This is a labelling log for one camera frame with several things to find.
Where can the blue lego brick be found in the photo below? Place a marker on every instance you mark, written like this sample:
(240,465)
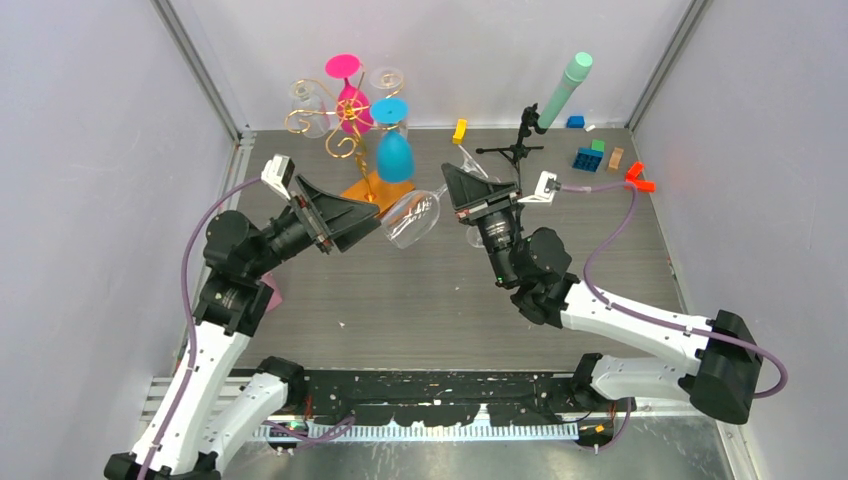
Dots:
(587,159)

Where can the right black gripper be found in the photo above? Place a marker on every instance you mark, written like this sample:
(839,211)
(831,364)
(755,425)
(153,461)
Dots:
(466,191)

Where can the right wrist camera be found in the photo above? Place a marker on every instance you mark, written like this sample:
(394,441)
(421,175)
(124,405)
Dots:
(545,190)

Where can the pink holder box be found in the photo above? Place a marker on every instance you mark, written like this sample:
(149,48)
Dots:
(276,297)

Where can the black tripod microphone stand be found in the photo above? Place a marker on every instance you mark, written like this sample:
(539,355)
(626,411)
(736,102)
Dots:
(518,151)

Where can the small blue block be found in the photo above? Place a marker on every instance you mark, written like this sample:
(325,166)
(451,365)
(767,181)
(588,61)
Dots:
(576,122)

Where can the gold wire wine glass rack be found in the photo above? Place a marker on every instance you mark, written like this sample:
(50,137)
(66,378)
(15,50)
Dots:
(341,145)

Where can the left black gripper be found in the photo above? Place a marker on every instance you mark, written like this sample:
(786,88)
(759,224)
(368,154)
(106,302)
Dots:
(345,220)

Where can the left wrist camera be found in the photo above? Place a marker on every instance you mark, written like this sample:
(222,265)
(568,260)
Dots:
(277,174)

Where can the blue wine glass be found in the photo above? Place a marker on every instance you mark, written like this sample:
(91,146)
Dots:
(394,156)

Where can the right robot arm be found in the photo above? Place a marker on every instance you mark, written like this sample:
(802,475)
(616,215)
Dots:
(712,363)

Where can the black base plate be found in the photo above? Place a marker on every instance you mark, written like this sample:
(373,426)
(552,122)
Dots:
(445,398)

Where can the clear wine glass back right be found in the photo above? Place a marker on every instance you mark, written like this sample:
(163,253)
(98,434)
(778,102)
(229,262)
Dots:
(387,89)

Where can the yellow block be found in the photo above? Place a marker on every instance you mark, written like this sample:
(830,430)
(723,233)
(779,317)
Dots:
(459,131)

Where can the red L-shaped block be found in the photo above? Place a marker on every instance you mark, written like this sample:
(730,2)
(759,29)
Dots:
(634,179)

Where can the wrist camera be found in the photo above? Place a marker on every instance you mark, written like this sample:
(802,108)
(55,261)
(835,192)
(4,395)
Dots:
(545,190)
(277,174)

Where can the tan wooden block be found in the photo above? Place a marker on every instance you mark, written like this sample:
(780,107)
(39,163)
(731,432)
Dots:
(615,159)

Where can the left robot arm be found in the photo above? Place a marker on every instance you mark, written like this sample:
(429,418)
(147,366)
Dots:
(184,440)

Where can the mint green microphone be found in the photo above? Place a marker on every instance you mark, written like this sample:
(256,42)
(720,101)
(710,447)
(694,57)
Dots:
(574,74)

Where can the clear round wine glass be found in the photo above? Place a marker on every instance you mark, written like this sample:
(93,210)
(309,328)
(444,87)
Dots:
(412,216)

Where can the pink wine glass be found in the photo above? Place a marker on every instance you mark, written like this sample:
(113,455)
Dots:
(352,104)

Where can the clear flute wine glass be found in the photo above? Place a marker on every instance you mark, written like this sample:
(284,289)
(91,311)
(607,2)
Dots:
(474,237)

